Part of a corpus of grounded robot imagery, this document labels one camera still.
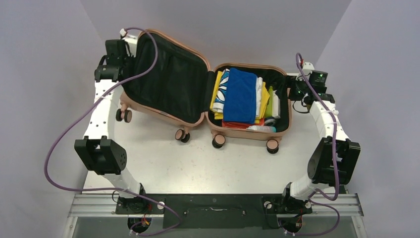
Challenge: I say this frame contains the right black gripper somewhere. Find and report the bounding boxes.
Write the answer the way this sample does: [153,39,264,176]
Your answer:
[275,75,311,101]

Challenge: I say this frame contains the white toothpaste box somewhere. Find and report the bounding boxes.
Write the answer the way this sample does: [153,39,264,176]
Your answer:
[272,90,280,119]

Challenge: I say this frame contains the yellow cloth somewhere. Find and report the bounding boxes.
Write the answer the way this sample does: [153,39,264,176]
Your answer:
[213,81,269,120]

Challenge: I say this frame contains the yellow green tube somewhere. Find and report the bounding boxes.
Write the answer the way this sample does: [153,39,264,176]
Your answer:
[264,86,273,118]

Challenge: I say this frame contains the white pink spray bottle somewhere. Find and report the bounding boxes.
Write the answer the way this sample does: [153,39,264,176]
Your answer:
[247,125,276,133]

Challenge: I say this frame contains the blue cloth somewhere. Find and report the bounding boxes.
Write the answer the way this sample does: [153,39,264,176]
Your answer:
[223,68,257,124]

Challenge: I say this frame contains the pink hard-shell suitcase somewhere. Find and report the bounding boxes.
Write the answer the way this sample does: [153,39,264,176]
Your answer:
[120,30,291,154]

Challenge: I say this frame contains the red white tie-dye cloth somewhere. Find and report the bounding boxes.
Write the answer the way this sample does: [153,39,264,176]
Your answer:
[222,119,264,129]

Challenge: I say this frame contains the white printed cloth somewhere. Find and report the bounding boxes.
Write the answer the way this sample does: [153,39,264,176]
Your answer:
[210,69,263,119]

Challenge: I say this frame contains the round dark blue tin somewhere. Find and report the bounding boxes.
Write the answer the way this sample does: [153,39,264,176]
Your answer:
[264,117,276,126]

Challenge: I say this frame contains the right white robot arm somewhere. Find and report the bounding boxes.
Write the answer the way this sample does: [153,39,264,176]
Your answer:
[280,70,361,212]

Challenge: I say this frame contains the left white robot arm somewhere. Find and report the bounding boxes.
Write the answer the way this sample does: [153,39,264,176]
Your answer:
[74,39,148,213]

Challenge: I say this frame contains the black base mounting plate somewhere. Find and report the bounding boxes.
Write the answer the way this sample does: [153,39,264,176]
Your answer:
[115,194,313,229]

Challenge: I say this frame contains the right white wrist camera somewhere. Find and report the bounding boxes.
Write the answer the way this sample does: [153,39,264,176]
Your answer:
[302,62,315,79]

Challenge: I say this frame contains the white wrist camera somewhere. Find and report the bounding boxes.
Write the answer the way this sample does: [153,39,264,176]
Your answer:
[302,62,315,79]
[119,28,138,57]

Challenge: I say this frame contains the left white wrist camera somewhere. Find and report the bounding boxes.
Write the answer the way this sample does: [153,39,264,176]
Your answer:
[119,28,138,57]

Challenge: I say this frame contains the aluminium frame rail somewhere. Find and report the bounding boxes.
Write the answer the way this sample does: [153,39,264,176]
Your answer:
[63,192,367,238]

